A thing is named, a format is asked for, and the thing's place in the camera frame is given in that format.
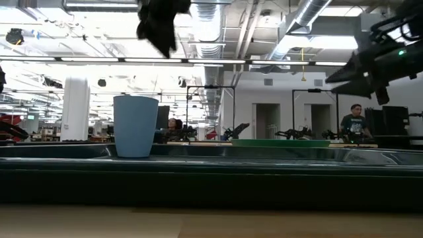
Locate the black background robot arm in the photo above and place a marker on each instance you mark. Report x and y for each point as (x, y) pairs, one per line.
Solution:
(187, 133)
(330, 134)
(294, 133)
(236, 130)

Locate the green plastic plate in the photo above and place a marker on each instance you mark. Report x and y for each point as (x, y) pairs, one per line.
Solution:
(281, 143)

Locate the silver ribbed ventilation duct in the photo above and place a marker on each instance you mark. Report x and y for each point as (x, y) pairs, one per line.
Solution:
(209, 36)

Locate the seated person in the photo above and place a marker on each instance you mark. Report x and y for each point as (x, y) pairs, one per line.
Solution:
(172, 127)

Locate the silver smooth ventilation duct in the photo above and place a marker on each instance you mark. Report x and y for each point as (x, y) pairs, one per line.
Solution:
(304, 16)

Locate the black metal station frame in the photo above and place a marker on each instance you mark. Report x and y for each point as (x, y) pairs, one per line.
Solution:
(210, 87)
(314, 90)

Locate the light blue plastic cup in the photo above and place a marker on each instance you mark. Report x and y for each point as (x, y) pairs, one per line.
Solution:
(135, 125)

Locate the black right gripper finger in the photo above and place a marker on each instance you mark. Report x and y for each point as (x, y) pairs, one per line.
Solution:
(350, 71)
(358, 88)

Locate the dark green plastic tray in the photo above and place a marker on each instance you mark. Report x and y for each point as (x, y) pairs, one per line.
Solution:
(211, 185)

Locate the black equipment cabinet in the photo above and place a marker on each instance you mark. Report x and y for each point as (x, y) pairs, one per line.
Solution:
(395, 120)

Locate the standing person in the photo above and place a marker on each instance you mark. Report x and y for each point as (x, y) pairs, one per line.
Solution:
(354, 124)

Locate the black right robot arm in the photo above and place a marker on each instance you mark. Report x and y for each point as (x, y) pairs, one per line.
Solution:
(411, 13)

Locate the wooden background table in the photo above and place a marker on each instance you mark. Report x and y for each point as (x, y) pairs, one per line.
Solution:
(353, 145)

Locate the white round pillar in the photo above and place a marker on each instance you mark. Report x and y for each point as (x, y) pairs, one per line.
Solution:
(75, 109)

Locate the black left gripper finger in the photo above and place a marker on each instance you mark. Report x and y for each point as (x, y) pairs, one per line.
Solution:
(143, 28)
(163, 36)

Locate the long ceiling light strip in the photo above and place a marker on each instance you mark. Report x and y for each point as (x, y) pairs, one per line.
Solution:
(152, 60)

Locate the black monitor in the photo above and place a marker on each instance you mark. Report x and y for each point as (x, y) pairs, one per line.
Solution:
(163, 117)

